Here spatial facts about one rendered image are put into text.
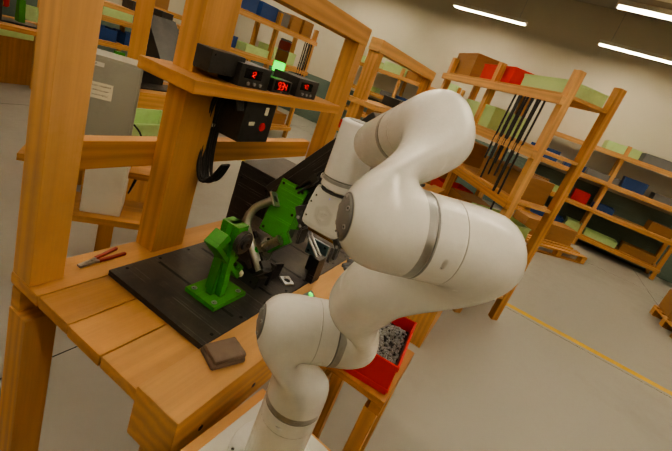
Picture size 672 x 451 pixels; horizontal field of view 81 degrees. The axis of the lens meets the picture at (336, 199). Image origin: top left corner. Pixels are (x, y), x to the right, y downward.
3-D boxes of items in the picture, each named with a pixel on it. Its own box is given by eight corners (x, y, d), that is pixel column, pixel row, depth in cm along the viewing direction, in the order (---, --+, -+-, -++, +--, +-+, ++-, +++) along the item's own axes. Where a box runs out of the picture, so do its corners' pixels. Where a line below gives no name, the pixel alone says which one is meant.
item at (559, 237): (553, 243, 775) (565, 223, 762) (583, 264, 702) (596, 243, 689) (503, 229, 743) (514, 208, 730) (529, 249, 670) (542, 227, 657)
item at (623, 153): (653, 281, 769) (725, 176, 701) (496, 209, 890) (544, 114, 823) (647, 273, 816) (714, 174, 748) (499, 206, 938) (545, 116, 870)
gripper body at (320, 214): (312, 178, 88) (296, 222, 91) (350, 198, 84) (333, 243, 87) (328, 176, 94) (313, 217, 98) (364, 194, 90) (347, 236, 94)
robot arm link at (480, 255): (291, 306, 81) (363, 319, 86) (284, 368, 74) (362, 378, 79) (417, 160, 43) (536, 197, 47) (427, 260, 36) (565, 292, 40)
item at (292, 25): (287, 138, 830) (322, 28, 761) (197, 136, 616) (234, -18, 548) (268, 129, 851) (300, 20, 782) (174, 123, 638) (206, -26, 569)
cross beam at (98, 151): (305, 156, 225) (310, 141, 222) (61, 171, 111) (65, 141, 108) (298, 153, 227) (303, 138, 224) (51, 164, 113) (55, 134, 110)
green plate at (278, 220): (292, 243, 150) (316, 193, 148) (282, 242, 142) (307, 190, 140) (269, 229, 154) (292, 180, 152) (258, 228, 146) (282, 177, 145)
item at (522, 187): (450, 311, 369) (582, 56, 297) (381, 212, 579) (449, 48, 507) (497, 321, 384) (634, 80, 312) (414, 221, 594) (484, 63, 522)
